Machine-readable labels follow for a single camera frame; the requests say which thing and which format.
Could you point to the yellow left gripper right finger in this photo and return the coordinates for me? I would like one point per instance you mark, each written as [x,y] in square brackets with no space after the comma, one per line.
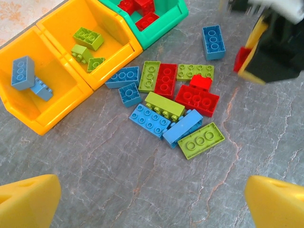
[278,206]

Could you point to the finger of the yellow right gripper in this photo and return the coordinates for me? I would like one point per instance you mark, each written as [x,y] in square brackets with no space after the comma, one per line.
[251,45]

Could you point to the small lime green lego brick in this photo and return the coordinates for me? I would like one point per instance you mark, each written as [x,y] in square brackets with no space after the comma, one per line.
[95,64]

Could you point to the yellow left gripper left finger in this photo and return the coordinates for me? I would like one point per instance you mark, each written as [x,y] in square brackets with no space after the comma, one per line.
[28,202]

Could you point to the orange plastic bin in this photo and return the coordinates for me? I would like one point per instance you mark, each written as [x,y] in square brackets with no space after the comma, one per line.
[114,40]
[59,111]

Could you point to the small red lego brick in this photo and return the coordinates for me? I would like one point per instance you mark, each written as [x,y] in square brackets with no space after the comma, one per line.
[200,82]

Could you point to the small blue lego brick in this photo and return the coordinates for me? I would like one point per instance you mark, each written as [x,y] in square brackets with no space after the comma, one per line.
[129,95]

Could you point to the green plastic bin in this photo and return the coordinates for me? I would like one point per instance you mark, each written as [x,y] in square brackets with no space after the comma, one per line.
[164,28]

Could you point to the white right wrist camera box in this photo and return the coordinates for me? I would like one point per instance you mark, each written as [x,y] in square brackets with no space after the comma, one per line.
[285,9]

